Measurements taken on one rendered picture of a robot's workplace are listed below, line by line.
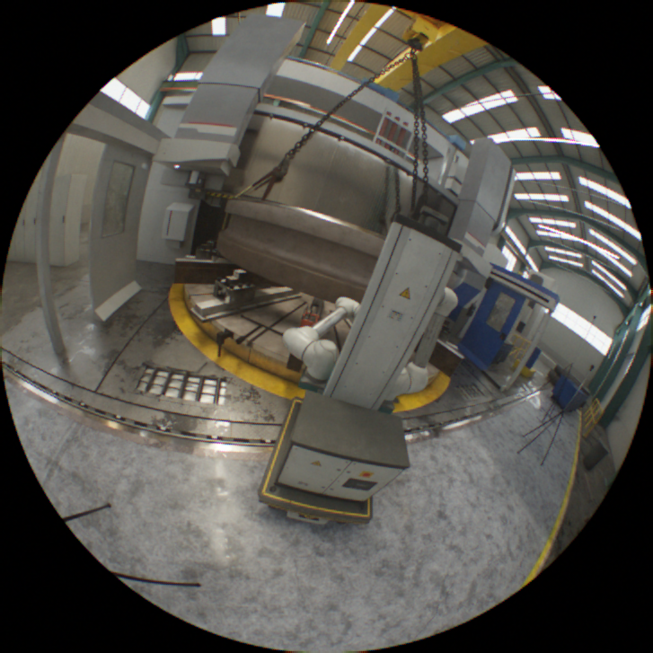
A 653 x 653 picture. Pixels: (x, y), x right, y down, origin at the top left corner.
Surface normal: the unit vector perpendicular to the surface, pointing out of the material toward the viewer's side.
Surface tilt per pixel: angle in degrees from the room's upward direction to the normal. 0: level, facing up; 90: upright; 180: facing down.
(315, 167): 90
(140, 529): 0
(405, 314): 90
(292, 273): 90
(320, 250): 90
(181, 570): 0
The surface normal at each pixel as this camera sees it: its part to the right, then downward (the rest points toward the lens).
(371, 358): -0.11, 0.39
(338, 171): 0.26, 0.48
